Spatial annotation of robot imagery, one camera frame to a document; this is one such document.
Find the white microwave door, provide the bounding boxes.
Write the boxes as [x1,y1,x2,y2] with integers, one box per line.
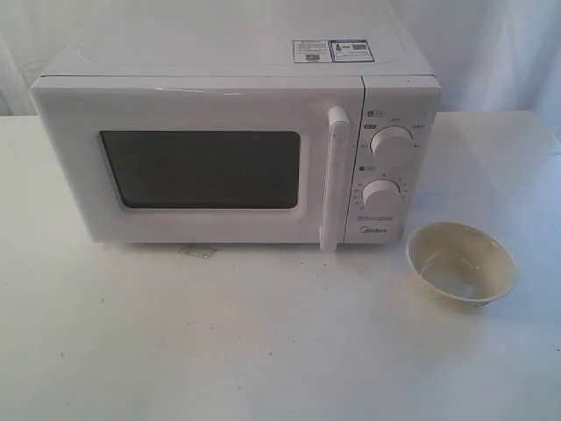
[31,76,364,250]

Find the cream ceramic bowl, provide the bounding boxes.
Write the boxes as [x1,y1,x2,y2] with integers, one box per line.
[404,222,518,313]

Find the white microwave oven body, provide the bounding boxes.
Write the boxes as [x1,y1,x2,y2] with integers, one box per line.
[39,1,441,246]

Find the clear tape piece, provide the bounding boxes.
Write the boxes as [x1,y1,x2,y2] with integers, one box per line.
[178,245,218,260]

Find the lower white control knob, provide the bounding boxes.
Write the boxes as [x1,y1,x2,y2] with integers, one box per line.
[362,180,401,211]

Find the white control knob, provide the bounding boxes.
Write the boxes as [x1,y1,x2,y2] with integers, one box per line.
[362,180,401,211]
[370,126,415,166]

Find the upper white control knob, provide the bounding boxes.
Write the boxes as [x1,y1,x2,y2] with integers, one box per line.
[370,126,415,166]

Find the blue white label sticker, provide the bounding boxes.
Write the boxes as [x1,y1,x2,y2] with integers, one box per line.
[293,39,375,63]

